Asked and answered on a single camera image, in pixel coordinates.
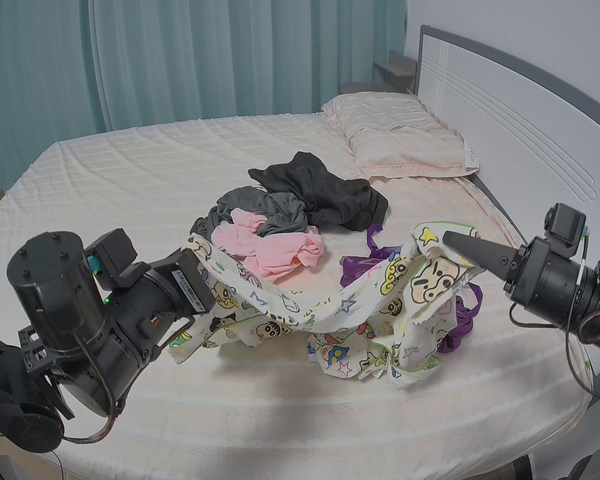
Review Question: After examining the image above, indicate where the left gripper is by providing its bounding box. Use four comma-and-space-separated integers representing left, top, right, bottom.
102, 249, 217, 330

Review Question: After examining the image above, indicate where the bed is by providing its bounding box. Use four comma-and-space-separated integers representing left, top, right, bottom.
0, 24, 600, 480

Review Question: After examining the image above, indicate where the grey bedside table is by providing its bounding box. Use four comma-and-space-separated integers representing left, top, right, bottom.
339, 50, 419, 95

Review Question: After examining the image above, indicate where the pink garment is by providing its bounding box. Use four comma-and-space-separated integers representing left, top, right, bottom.
212, 207, 326, 284

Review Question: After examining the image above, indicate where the white printed garment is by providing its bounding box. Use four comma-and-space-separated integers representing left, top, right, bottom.
167, 220, 484, 390

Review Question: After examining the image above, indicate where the blue-green curtain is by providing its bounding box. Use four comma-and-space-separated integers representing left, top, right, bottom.
0, 0, 409, 195

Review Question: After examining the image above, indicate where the dark grey garment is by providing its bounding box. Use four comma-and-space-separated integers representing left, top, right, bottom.
189, 186, 309, 243

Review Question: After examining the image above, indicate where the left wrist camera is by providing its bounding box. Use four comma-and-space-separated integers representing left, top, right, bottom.
86, 228, 153, 292

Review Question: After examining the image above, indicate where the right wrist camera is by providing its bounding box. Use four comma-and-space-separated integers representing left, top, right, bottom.
544, 203, 589, 252

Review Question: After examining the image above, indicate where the black garment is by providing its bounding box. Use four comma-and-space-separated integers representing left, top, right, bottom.
248, 151, 390, 232

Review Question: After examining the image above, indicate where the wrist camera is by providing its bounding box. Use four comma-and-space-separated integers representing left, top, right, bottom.
86, 228, 153, 292
544, 203, 589, 252

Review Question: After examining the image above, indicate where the purple garment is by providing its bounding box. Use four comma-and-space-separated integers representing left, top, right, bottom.
339, 222, 484, 354

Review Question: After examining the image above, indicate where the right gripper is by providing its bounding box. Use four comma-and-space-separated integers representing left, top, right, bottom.
442, 230, 589, 329

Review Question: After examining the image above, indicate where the cream pillow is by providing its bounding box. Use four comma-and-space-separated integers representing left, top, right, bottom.
320, 92, 481, 179

